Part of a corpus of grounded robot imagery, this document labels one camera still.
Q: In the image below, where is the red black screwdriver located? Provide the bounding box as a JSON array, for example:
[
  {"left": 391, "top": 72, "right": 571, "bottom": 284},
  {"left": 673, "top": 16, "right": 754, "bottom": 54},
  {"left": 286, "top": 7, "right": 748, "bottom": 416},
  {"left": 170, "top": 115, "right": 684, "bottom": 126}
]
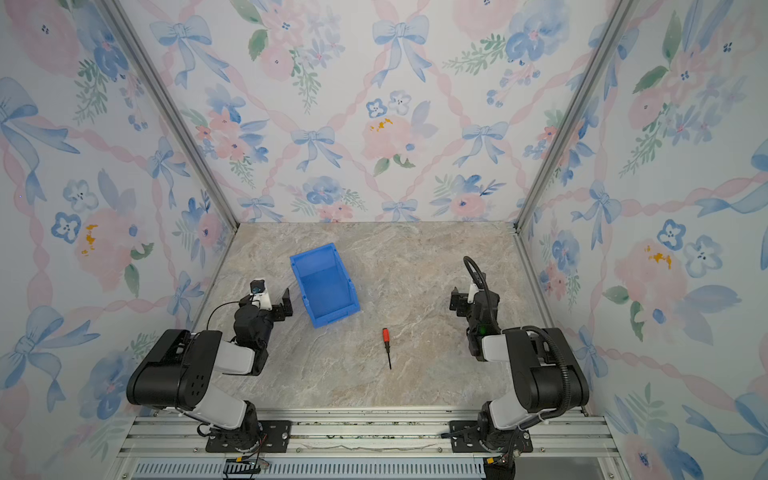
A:
[{"left": 382, "top": 328, "right": 392, "bottom": 369}]

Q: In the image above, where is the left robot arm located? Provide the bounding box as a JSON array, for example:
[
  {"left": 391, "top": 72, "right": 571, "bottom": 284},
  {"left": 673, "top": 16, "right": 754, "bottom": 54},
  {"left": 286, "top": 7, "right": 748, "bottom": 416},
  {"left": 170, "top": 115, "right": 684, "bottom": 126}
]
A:
[{"left": 126, "top": 280, "right": 293, "bottom": 455}]

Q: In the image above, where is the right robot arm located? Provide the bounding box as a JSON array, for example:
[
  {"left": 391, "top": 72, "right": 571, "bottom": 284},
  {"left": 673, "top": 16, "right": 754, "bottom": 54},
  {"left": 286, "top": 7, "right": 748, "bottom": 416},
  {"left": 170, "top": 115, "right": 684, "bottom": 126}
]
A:
[{"left": 441, "top": 286, "right": 590, "bottom": 455}]

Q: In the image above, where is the blue plastic storage bin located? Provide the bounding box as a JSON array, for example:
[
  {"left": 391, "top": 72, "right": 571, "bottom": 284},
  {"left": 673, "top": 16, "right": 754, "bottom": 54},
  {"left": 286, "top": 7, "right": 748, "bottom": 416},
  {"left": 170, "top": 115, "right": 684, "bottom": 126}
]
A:
[{"left": 290, "top": 243, "right": 361, "bottom": 329}]

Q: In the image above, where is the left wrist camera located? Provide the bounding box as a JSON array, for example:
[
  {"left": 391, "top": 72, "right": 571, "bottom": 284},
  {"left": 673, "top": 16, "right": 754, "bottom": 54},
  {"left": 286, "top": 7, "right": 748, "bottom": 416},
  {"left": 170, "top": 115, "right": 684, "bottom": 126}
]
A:
[{"left": 249, "top": 278, "right": 272, "bottom": 311}]

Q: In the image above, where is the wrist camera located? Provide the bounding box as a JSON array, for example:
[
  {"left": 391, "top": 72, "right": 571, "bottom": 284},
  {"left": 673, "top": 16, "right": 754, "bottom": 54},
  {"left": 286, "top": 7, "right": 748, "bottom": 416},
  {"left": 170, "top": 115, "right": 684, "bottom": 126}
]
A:
[
  {"left": 249, "top": 278, "right": 272, "bottom": 311},
  {"left": 467, "top": 283, "right": 480, "bottom": 303}
]

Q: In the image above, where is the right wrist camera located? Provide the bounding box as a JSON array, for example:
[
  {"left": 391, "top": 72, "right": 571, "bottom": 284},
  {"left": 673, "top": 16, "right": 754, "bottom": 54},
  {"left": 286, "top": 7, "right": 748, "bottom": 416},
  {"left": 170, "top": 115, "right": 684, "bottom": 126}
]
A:
[{"left": 467, "top": 283, "right": 480, "bottom": 303}]

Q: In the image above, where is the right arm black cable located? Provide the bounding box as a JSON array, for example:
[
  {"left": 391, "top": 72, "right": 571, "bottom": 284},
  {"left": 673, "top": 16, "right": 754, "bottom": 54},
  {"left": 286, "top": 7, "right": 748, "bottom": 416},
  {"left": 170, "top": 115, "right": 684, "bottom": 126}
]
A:
[{"left": 462, "top": 256, "right": 574, "bottom": 421}]

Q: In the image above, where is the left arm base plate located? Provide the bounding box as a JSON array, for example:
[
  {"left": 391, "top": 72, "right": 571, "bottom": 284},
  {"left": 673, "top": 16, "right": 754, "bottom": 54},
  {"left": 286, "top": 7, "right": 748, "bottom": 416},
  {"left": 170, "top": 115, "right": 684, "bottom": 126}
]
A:
[{"left": 205, "top": 420, "right": 293, "bottom": 454}]

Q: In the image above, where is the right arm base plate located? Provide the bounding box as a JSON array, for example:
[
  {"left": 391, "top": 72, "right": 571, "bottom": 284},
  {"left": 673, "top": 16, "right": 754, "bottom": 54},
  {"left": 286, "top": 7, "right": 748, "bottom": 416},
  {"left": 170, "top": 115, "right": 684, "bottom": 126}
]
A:
[{"left": 440, "top": 420, "right": 533, "bottom": 455}]

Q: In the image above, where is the aluminium rail frame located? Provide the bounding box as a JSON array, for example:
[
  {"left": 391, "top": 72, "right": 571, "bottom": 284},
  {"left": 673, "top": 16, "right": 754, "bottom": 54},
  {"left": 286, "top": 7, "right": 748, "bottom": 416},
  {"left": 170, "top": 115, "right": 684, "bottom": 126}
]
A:
[{"left": 107, "top": 407, "right": 629, "bottom": 479}]

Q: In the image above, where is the left aluminium corner post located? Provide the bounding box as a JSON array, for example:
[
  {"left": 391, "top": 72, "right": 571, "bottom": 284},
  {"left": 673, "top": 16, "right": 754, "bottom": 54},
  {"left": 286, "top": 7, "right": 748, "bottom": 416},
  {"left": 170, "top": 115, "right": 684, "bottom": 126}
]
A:
[{"left": 95, "top": 1, "right": 240, "bottom": 230}]

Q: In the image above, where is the aluminium corner post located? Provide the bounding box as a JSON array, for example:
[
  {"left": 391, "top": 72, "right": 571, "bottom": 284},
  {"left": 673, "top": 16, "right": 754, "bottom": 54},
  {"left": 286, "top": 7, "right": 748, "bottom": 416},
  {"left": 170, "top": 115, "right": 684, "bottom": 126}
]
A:
[
  {"left": 514, "top": 0, "right": 635, "bottom": 235},
  {"left": 95, "top": 1, "right": 240, "bottom": 230}
]

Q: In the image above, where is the right aluminium corner post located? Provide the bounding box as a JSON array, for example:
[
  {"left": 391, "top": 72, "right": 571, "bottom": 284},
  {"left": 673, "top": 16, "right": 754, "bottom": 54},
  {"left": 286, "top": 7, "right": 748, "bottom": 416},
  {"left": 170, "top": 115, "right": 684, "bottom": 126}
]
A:
[{"left": 514, "top": 0, "right": 635, "bottom": 235}]

